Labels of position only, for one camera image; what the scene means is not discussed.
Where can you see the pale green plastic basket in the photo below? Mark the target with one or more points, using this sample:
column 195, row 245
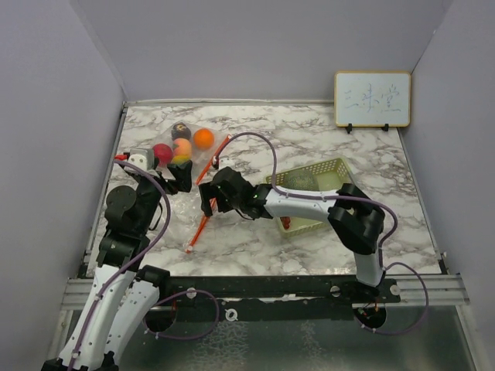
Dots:
column 320, row 176

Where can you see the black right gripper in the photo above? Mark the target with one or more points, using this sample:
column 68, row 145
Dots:
column 209, row 190

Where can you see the small framed whiteboard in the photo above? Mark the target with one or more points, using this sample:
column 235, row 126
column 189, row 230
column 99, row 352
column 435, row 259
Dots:
column 372, row 99

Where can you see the green netted melon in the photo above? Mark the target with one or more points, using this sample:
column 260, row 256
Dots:
column 301, row 181

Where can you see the peach orange pink fruit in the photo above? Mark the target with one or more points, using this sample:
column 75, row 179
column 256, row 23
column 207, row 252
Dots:
column 182, row 147

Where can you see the clear zip bag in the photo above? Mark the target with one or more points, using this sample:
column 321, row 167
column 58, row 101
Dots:
column 187, row 219
column 202, row 160

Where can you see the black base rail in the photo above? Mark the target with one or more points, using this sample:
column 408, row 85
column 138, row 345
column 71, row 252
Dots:
column 159, row 297

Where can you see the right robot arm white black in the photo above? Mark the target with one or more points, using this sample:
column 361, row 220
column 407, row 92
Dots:
column 357, row 220

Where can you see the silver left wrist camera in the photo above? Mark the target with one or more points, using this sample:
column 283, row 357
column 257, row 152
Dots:
column 141, row 157

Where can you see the clear zip top bag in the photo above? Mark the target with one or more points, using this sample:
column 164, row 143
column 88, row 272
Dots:
column 202, row 160

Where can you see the yellow green mango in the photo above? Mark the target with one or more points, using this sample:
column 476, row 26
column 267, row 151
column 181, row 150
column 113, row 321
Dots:
column 180, row 159

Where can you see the dark purple plum fruit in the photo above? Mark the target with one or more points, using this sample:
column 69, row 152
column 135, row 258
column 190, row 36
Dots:
column 180, row 130

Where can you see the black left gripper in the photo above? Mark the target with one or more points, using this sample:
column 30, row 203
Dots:
column 182, row 174

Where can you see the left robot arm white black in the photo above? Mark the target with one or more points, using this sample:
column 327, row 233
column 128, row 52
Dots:
column 120, row 295

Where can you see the red apple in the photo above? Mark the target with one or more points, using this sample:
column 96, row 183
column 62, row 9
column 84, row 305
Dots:
column 163, row 153

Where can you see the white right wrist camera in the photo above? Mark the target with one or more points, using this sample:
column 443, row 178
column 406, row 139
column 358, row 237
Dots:
column 221, row 162

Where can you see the red grape bunch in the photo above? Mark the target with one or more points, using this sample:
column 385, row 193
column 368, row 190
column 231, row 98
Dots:
column 286, row 222

